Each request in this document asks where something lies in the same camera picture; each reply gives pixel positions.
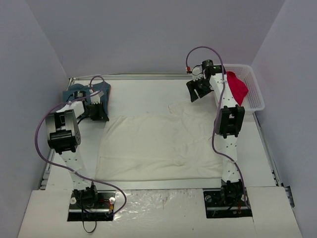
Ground purple cable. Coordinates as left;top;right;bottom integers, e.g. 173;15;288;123
185;46;248;199
35;76;128;215

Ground aluminium table rail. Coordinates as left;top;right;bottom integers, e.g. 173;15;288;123
70;73;191;80

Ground white t shirt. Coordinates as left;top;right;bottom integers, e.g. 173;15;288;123
95;101;222;181

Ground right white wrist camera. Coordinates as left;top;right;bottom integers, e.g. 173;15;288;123
187;65;204;81

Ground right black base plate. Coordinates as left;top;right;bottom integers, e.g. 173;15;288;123
203;189;253;219

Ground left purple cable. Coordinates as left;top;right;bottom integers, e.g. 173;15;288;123
35;76;128;215

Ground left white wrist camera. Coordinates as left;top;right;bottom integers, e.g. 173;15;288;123
89;89;104;105

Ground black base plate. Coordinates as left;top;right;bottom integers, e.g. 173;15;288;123
67;191;116;222
203;189;253;219

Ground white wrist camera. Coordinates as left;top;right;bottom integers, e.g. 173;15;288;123
187;65;204;81
89;89;104;105

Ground red t shirt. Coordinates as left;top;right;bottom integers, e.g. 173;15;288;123
226;71;249;106

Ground white plastic basket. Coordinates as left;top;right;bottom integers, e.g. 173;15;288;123
210;64;265;115

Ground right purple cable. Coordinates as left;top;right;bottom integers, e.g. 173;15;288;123
185;46;248;199

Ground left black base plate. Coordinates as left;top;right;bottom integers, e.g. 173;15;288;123
67;191;116;222

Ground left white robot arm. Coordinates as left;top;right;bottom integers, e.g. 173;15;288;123
45;89;104;208

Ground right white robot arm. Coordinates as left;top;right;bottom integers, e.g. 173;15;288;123
186;59;245;206

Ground folded teal t shirt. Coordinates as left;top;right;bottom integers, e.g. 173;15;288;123
62;83;111;121

